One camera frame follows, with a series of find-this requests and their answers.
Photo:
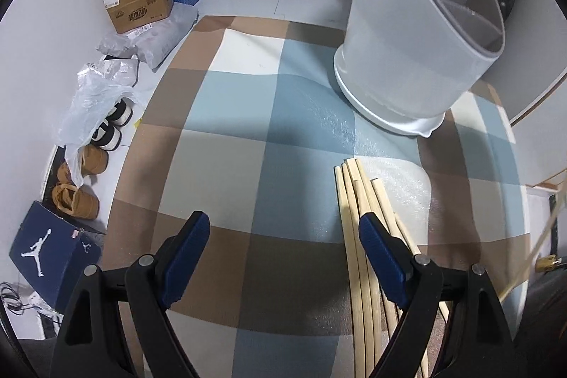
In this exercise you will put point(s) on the clear labelled plastic bag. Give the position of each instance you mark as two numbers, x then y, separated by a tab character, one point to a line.
110	70

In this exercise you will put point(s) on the large clear plastic bag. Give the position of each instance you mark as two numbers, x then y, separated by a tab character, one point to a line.
84	112

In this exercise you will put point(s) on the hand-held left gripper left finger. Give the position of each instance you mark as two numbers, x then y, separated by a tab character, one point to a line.
188	254

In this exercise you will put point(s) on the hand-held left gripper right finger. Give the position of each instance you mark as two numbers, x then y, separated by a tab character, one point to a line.
381	254

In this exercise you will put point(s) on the black and white sneaker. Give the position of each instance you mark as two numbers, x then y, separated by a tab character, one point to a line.
120	114
106	136

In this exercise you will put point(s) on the small grey parcel bag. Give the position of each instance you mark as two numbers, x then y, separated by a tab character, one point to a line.
117	43

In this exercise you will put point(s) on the small yellow metal object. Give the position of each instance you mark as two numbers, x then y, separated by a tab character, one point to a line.
547	263

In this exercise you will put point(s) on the white plastic utensil holder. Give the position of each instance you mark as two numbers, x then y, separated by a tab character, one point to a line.
398	28

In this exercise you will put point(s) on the navy shoe box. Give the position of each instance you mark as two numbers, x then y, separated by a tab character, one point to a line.
48	254

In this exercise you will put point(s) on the white power strip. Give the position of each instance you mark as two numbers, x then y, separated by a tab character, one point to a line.
42	302

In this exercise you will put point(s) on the pale wooden chopstick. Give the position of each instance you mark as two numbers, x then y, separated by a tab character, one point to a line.
536	245

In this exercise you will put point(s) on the large grey parcel bag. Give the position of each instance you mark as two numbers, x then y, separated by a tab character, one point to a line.
166	37

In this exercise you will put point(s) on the pile of wooden chopsticks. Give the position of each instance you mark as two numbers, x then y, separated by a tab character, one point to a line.
354	227

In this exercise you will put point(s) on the brown suede shoe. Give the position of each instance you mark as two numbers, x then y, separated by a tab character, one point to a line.
93	160
77	201

